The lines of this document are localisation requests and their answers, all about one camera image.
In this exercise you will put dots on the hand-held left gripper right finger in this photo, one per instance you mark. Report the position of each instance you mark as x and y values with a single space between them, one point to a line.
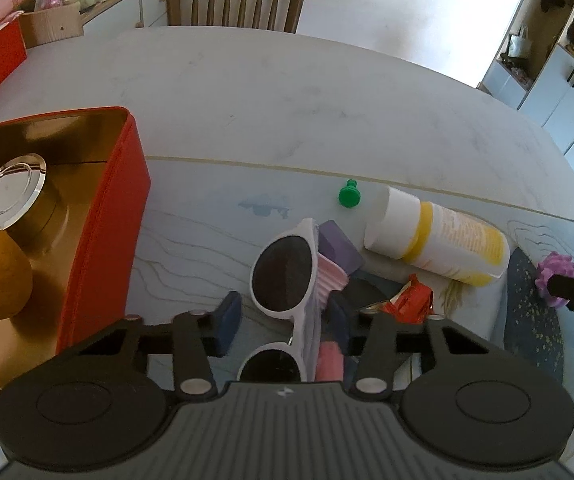
339 321

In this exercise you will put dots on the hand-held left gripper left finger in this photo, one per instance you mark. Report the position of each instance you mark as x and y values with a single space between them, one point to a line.
229 321

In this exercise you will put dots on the purple bumpy ball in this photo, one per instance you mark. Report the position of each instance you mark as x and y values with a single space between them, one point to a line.
557 266

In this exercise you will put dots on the pink plastic object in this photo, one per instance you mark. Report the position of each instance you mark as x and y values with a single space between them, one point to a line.
329 280

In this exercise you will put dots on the red snack wrapper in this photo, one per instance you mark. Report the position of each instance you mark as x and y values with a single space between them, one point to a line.
409 300

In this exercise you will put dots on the white sunglasses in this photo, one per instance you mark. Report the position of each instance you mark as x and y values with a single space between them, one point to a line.
282 270

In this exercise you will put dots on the white and yellow bottle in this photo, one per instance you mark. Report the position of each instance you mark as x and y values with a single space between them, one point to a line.
447 235

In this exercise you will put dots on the red tin box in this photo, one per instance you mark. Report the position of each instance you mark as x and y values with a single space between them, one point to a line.
112 240

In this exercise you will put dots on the dark blue speckled mat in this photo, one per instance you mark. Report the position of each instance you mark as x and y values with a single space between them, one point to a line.
527 320

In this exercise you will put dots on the purple block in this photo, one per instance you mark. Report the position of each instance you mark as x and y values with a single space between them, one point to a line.
339 247

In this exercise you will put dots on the light printed table mat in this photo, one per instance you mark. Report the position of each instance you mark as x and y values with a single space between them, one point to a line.
192 240

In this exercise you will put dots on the green plastic peg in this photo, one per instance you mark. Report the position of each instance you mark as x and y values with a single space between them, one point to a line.
349 196

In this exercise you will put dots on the white shelf cabinet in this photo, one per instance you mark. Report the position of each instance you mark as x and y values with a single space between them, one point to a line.
557 95

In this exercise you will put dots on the silver gift bag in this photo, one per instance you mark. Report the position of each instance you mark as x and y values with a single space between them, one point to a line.
519 42

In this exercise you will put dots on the round silver tin can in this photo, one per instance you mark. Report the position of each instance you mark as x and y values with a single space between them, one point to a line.
14 190

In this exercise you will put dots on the wooden sideboard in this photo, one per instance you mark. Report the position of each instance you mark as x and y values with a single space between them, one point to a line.
152 0

